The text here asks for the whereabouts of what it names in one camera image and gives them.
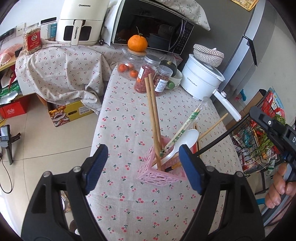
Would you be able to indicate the right hand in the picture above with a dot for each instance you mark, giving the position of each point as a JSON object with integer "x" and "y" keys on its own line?
{"x": 279, "y": 187}

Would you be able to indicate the light wooden chopstick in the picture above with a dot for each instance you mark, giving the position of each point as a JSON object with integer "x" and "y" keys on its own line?
{"x": 153, "y": 124}
{"x": 154, "y": 105}

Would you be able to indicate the green leafy vegetables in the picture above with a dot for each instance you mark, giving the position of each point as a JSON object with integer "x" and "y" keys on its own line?
{"x": 265, "y": 144}

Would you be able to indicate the plastic jar labelled goji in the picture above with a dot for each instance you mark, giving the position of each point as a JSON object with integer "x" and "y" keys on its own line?
{"x": 161, "y": 79}

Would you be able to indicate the woven rope basket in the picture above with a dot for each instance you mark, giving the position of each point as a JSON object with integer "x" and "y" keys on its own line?
{"x": 208, "y": 56}

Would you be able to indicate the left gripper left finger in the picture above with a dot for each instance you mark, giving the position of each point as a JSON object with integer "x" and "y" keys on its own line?
{"x": 45, "y": 218}

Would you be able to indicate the jar with red label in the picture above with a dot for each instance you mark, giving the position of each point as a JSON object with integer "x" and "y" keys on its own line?
{"x": 32, "y": 39}

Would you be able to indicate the cherry print tablecloth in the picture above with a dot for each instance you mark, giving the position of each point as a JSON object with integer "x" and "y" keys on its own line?
{"x": 124, "y": 207}

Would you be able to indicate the floral cloth microwave cover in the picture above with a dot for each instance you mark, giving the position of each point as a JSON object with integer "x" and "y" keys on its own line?
{"x": 190, "y": 9}

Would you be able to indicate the black microwave oven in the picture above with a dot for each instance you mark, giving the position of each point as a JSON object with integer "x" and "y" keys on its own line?
{"x": 163, "y": 28}

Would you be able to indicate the white ceramic bowl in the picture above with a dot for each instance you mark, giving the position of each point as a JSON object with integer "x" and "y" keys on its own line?
{"x": 175, "y": 81}

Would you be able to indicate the yellow cardboard box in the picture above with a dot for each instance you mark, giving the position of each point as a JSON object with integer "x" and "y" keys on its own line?
{"x": 62, "y": 114}

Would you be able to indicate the dark green squash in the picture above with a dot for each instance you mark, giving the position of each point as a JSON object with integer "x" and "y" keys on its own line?
{"x": 170, "y": 65}

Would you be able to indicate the plastic jar red beans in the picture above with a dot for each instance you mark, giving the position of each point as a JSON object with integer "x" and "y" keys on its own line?
{"x": 149, "y": 66}

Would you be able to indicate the pink perforated utensil basket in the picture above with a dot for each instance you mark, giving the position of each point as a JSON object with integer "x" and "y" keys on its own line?
{"x": 151, "y": 175}

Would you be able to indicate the white electric cooking pot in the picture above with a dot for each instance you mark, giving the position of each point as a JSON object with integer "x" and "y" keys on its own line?
{"x": 202, "y": 80}

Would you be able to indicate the white air fryer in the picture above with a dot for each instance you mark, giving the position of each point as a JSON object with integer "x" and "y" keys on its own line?
{"x": 81, "y": 21}

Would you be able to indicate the blue plastic stool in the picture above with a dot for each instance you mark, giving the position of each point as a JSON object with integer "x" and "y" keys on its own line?
{"x": 260, "y": 201}

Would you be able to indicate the black wire storage rack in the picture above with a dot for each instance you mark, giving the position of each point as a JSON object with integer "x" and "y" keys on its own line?
{"x": 245, "y": 138}

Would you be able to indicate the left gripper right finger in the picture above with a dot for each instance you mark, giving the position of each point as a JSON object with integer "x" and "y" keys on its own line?
{"x": 241, "y": 218}

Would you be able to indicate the disposable chopsticks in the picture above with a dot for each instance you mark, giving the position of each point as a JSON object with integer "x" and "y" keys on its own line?
{"x": 185, "y": 126}

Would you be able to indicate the glass jar with tangerines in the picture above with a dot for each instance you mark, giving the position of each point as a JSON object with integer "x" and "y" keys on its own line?
{"x": 130, "y": 63}

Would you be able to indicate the white plastic spoon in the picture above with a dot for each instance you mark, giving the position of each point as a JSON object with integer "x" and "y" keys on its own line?
{"x": 188, "y": 138}

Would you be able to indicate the red gift box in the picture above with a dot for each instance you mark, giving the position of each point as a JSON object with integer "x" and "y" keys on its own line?
{"x": 15, "y": 108}

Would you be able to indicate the grey refrigerator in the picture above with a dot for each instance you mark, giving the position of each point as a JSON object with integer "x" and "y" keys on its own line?
{"x": 243, "y": 36}

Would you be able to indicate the orange tangerine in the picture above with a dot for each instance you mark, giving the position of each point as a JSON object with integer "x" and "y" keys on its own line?
{"x": 137, "y": 42}

